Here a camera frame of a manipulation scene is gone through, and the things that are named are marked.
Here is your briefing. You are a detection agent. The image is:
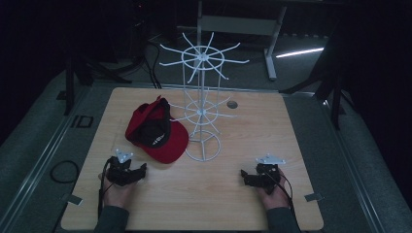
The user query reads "red and black baseball cap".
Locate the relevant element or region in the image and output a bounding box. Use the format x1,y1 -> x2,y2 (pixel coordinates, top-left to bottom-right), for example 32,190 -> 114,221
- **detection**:
124,95 -> 189,164

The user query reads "person's right hand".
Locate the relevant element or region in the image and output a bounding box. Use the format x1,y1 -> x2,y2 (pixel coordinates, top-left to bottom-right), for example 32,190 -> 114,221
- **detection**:
256,169 -> 292,212

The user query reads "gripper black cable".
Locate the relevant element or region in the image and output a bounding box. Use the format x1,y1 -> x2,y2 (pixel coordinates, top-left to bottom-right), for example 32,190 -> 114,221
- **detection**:
96,157 -> 115,221
262,165 -> 296,217

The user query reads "grey tape strip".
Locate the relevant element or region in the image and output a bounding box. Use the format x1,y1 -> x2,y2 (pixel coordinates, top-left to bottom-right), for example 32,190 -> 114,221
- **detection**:
304,192 -> 325,202
61,193 -> 84,206

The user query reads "black tripod stand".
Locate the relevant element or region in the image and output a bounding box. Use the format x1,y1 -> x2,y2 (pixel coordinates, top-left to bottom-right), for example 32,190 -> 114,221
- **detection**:
63,54 -> 133,117
287,38 -> 357,131

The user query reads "black coiled cable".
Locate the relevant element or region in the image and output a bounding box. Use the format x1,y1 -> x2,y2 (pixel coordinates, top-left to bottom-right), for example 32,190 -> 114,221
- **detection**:
50,159 -> 81,184

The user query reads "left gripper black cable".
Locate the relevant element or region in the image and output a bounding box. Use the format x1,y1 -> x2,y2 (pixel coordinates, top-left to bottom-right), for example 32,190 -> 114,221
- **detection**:
96,157 -> 115,221

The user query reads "person's left hand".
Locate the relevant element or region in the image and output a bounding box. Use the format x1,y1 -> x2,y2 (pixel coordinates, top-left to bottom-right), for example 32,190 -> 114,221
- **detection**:
98,172 -> 140,210

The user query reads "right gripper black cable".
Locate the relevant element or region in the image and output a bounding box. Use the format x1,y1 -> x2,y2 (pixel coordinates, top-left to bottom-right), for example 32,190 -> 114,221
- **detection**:
262,165 -> 296,217

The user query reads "white wire display rack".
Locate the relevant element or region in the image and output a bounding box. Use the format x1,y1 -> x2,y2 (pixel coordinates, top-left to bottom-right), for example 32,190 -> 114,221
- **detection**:
158,31 -> 251,162

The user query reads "grey metal desk frame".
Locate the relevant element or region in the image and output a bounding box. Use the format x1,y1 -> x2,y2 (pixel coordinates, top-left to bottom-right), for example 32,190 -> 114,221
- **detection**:
195,0 -> 290,82

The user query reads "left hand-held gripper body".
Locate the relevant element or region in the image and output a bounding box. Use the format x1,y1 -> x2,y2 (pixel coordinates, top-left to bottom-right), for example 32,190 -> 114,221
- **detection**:
106,149 -> 139,187

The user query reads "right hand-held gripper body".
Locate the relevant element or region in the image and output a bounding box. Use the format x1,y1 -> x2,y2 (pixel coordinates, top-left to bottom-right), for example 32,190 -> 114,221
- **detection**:
250,153 -> 288,196

